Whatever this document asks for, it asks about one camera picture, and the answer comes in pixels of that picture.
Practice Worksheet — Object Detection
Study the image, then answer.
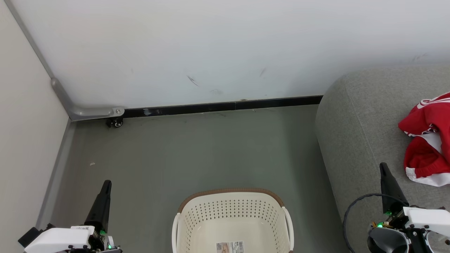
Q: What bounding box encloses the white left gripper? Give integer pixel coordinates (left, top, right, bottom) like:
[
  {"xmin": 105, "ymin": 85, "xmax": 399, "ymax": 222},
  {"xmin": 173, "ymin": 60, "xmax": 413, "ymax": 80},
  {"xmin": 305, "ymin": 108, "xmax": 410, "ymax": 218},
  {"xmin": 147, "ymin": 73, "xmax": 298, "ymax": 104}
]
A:
[{"xmin": 23, "ymin": 180, "xmax": 122, "ymax": 253}]

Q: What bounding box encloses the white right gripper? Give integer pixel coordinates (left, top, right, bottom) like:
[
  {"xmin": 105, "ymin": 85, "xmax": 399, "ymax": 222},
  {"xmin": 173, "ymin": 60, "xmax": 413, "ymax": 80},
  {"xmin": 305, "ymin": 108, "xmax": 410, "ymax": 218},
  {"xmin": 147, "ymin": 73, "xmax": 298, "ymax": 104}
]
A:
[{"xmin": 372, "ymin": 162, "xmax": 450, "ymax": 253}]

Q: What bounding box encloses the red white basketball jersey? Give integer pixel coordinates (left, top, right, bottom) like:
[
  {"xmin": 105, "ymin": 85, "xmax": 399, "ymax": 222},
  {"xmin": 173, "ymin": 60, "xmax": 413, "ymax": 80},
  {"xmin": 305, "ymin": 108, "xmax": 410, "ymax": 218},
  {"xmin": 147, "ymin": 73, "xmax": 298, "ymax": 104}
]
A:
[{"xmin": 398, "ymin": 92, "xmax": 450, "ymax": 187}]

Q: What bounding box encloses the cream perforated laundry basket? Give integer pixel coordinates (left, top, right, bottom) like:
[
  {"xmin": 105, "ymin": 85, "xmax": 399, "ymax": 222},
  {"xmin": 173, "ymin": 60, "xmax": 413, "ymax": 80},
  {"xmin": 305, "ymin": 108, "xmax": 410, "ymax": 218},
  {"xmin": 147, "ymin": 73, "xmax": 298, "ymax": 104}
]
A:
[{"xmin": 172, "ymin": 188, "xmax": 295, "ymax": 253}]

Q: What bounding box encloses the grey fabric sofa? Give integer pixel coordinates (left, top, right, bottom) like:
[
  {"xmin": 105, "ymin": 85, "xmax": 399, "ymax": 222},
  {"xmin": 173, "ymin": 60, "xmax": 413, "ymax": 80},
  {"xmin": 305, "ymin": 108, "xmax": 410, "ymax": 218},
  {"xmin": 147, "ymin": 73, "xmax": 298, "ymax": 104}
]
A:
[{"xmin": 315, "ymin": 65, "xmax": 450, "ymax": 253}]

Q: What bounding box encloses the white barcode label sticker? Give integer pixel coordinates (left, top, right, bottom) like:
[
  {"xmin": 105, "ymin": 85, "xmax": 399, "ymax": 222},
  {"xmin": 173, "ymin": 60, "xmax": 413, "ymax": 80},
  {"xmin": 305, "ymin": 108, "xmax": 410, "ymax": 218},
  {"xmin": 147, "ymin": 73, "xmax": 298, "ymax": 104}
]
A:
[{"xmin": 216, "ymin": 241, "xmax": 245, "ymax": 253}]

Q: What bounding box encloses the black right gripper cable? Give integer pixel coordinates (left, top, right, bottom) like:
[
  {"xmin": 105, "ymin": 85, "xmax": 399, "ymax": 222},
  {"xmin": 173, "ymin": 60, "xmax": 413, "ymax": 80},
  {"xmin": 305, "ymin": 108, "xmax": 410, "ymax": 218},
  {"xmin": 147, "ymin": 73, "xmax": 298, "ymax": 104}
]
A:
[{"xmin": 342, "ymin": 193, "xmax": 405, "ymax": 253}]

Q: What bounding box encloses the grey partition floor rail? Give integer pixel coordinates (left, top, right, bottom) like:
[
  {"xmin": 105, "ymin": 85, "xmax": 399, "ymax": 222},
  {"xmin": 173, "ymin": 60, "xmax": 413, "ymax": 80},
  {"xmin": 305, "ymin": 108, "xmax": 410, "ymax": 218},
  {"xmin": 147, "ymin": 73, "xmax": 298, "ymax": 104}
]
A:
[{"xmin": 35, "ymin": 119, "xmax": 76, "ymax": 229}]

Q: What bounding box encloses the black wall baseboard strip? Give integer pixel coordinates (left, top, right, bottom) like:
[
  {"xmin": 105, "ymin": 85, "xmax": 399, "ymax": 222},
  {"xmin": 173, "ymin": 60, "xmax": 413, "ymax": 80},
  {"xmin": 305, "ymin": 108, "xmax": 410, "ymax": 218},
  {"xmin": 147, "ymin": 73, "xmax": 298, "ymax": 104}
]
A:
[{"xmin": 123, "ymin": 95, "xmax": 323, "ymax": 118}]

